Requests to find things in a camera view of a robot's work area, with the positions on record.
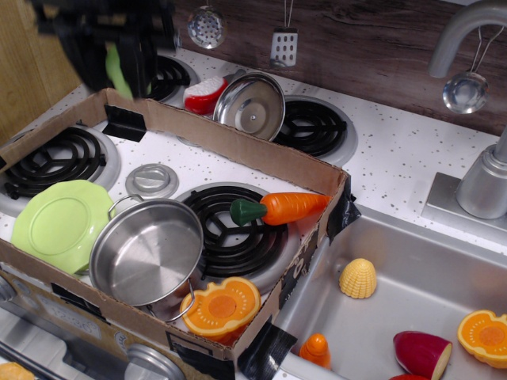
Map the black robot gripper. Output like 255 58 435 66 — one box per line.
31 1 178 98

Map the light green toy broccoli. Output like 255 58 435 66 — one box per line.
105 44 135 100

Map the stainless steel pot lid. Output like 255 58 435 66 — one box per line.
213 72 285 141

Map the black rear left burner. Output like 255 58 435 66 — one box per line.
147 55 200 108

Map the black burner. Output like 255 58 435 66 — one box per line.
147 55 200 108
1 125 121 217
274 95 358 167
177 182 300 295

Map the hanging silver skimmer spoon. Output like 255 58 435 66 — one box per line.
187 1 227 50

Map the red white toy radish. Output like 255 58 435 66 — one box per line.
183 76 228 115

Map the black front left burner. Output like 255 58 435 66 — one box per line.
1 125 121 217

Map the silver stove centre knob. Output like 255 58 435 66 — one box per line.
125 163 179 199

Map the hanging silver spatula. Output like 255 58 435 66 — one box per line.
269 1 299 68

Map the light green plastic plate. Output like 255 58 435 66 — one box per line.
11 180 113 274

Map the black rear right burner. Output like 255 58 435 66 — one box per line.
274 95 358 167

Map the orange toy carrot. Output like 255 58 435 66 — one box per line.
230 192 332 226

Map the black front right burner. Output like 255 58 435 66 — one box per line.
177 182 300 295

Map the orange toy pumpkin half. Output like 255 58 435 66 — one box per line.
457 310 506 369
180 277 261 346

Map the silver oven knob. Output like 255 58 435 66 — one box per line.
124 344 186 380

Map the brown cardboard fence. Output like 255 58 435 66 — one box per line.
1 89 359 379

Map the yellow toy corn piece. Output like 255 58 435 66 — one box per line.
339 258 377 299

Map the yellow toy piece corner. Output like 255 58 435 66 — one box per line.
0 362 35 380

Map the hanging silver ladle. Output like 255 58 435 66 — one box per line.
442 26 505 115

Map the small orange toy bottle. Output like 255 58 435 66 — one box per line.
298 332 331 370

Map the silver kitchen faucet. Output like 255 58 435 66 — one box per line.
422 1 506 245

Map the purple toy sweet potato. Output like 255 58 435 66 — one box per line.
393 331 452 379

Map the red toy piece bottom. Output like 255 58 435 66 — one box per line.
389 374 428 380

